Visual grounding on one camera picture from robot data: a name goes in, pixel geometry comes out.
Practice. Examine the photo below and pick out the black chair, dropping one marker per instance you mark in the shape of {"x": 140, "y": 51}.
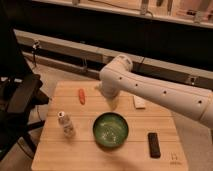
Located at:
{"x": 19, "y": 91}

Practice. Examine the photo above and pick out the orange carrot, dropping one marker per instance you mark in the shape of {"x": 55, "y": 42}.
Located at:
{"x": 81, "y": 96}

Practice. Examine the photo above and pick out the green bowl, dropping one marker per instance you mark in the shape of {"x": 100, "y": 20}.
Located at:
{"x": 110, "y": 130}

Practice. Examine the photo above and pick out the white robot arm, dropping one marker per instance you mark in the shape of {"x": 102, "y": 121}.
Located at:
{"x": 192, "y": 102}

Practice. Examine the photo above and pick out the wooden table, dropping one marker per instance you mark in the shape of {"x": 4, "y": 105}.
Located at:
{"x": 56, "y": 152}

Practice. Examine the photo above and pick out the cream gripper block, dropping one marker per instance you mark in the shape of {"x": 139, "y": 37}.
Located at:
{"x": 113, "y": 103}

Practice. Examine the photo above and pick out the white sponge block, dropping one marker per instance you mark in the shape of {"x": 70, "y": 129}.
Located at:
{"x": 139, "y": 102}

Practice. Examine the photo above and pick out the clear plastic bottle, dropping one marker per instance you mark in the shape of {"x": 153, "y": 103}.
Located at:
{"x": 66, "y": 124}

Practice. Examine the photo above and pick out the black remote control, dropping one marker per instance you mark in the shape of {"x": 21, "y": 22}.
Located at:
{"x": 154, "y": 147}

